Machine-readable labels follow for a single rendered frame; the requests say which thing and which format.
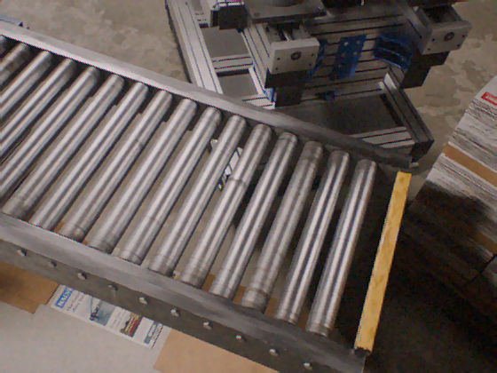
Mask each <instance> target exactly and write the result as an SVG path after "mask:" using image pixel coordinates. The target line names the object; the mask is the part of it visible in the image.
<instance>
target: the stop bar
mask: <svg viewBox="0 0 497 373"><path fill-rule="evenodd" d="M411 176H412V175H411V174H410V173H408V172H405V171H398V174H397V177H396V180H395V183H394V187H393V192H392V196H391V199H390V204H389V208H388V213H387V217H386V219H385V223H384V226H383V234H382V238H381V240H380V243H379V246H378V250H377V256H376V259H375V264H374V267H373V273H372V277H371V280H370V283H369V286H368V289H367V298H366V301H365V304H364V307H363V314H362V316H361V320H360V323H359V332H358V335H357V338H356V341H355V345H354V347H353V350H355V351H357V352H360V353H363V354H364V355H366V356H368V355H370V354H371V352H372V349H373V345H374V341H375V332H376V329H377V326H378V323H379V322H380V321H381V318H380V312H381V309H382V305H383V300H384V295H385V293H384V292H385V289H386V285H387V282H388V278H389V275H390V268H391V262H392V259H393V256H394V249H395V245H396V241H397V239H398V232H399V226H400V222H401V219H402V215H403V212H404V208H405V202H406V199H407V192H408V189H409V186H410V178H411Z"/></svg>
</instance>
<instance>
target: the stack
mask: <svg viewBox="0 0 497 373"><path fill-rule="evenodd" d="M448 144H450V145H452V147H454V148H456V149H458V150H460V151H461V152H463V153H464V154H465V155H468V156H469V157H470V158H471V159H473V160H476V161H477V162H478V163H480V164H482V165H484V166H485V167H486V168H488V169H489V170H490V171H494V172H495V173H496V174H497V76H495V77H494V78H493V79H492V80H491V82H489V83H488V84H487V85H486V86H485V88H483V89H482V90H481V91H480V92H479V93H478V94H477V95H476V97H475V98H474V99H472V100H471V103H470V104H469V106H468V109H467V110H465V116H464V117H463V118H462V119H461V120H460V121H459V124H458V126H457V127H456V128H455V130H454V132H453V134H452V137H451V138H450V139H449V143H448ZM420 192H421V193H422V194H424V195H425V196H427V197H429V198H430V199H431V200H432V201H434V202H435V203H438V204H439V205H440V206H441V207H443V208H444V209H447V210H448V211H450V212H451V213H453V214H454V215H455V216H457V217H458V218H459V219H460V220H463V221H465V223H467V224H468V225H470V226H472V227H473V228H475V229H476V230H477V231H478V232H480V233H482V234H483V235H484V236H485V237H488V238H490V239H491V241H493V242H495V243H497V187H495V186H493V185H491V184H490V183H489V182H486V181H485V180H483V179H482V178H481V177H479V176H477V175H476V174H475V173H473V172H472V171H469V170H468V169H466V168H465V167H464V166H463V165H460V164H458V163H457V162H456V161H455V160H452V158H450V157H449V156H447V155H444V154H443V153H442V154H441V155H439V157H438V159H437V160H436V162H435V163H434V165H433V169H432V171H431V172H430V173H429V174H428V177H427V178H426V179H425V181H424V182H423V184H422V188H421V191H420ZM399 231H400V232H401V233H402V234H405V235H406V236H407V237H409V238H410V239H411V240H412V241H414V242H416V243H417V244H418V245H419V246H422V247H423V248H424V249H425V250H426V251H428V252H429V253H430V254H431V255H432V256H434V257H435V258H437V259H438V260H440V261H441V262H442V264H445V265H446V266H448V268H450V269H452V270H453V271H454V272H455V273H456V274H458V275H460V276H461V277H462V279H464V280H465V281H466V282H467V283H468V279H469V282H470V280H471V279H472V281H471V282H470V284H471V285H473V286H474V288H477V289H479V290H480V291H481V292H482V293H484V294H486V295H487V296H488V297H489V298H490V299H492V300H494V301H495V302H496V303H497V253H496V254H494V253H492V252H491V251H490V250H489V249H487V248H485V246H483V245H482V244H480V243H479V242H477V241H475V240H474V239H472V238H471V237H469V236H467V235H466V234H465V233H464V232H463V231H460V230H459V229H458V228H457V227H456V226H453V225H452V224H450V223H449V222H447V221H446V219H443V218H441V217H440V216H439V215H438V214H436V213H434V211H432V210H430V209H428V208H427V207H426V206H424V205H423V204H422V203H421V202H418V201H416V199H415V200H414V201H413V202H412V204H411V206H410V207H409V208H407V209H406V213H405V216H404V218H403V219H402V223H401V224H400V226H399ZM391 263H392V264H393V265H395V267H398V268H399V269H401V271H402V272H403V273H406V274H407V275H408V276H409V277H410V278H412V279H413V280H415V281H416V282H418V283H419V285H422V286H423V287H424V288H425V289H426V290H427V291H429V292H430V293H431V294H432V295H433V296H435V297H437V298H438V299H439V300H440V301H442V302H443V303H445V304H446V305H447V306H449V307H450V308H451V309H452V310H454V311H455V312H456V313H457V314H459V315H460V316H461V317H463V318H464V320H466V321H467V322H470V324H471V325H473V326H474V327H475V328H477V329H478V330H480V331H481V332H482V333H484V335H485V336H488V337H489V338H491V340H492V341H493V342H495V343H496V344H497V331H496V330H494V329H492V328H491V327H490V326H489V325H488V324H487V323H484V322H483V321H482V320H481V319H480V318H478V317H476V315H474V314H473V313H472V312H471V311H469V310H468V309H467V308H465V307H464V306H463V305H461V304H459V303H458V302H457V301H456V300H455V299H454V298H451V297H450V296H449V295H448V294H447V293H445V292H444V291H443V290H442V289H440V288H439V287H438V286H436V285H435V284H434V283H432V282H431V281H430V280H428V279H427V278H425V276H424V275H422V274H419V270H420V269H421V268H424V269H425V270H426V271H427V272H428V273H430V274H432V275H433V276H434V277H436V278H437V280H440V281H441V282H443V284H445V286H448V287H449V289H450V290H452V291H453V292H456V294H458V295H459V296H460V297H462V298H464V299H465V300H466V301H468V302H469V303H470V304H471V305H473V306H474V307H476V309H477V310H478V311H479V312H482V313H483V314H484V315H485V316H487V317H488V318H490V319H491V320H492V321H494V322H495V323H496V324H497V313H496V312H495V311H494V310H493V309H492V308H491V307H489V306H487V305H486V304H484V303H483V302H482V301H481V300H480V299H477V298H476V297H475V296H474V295H472V294H471V293H469V292H468V291H467V290H465V289H464V288H465V287H462V286H461V285H460V284H458V283H457V282H456V281H454V280H452V279H451V278H450V277H449V276H448V275H445V274H444V273H443V272H442V271H441V270H440V269H437V268H436V267H435V266H434V265H432V264H431V263H430V262H429V261H428V260H426V259H425V258H423V257H422V256H420V255H419V254H418V252H416V251H414V250H412V248H410V247H409V246H406V244H405V243H403V242H402V241H401V240H400V239H397V241H396V245H395V249H394V256H393V259H392V262H391Z"/></svg>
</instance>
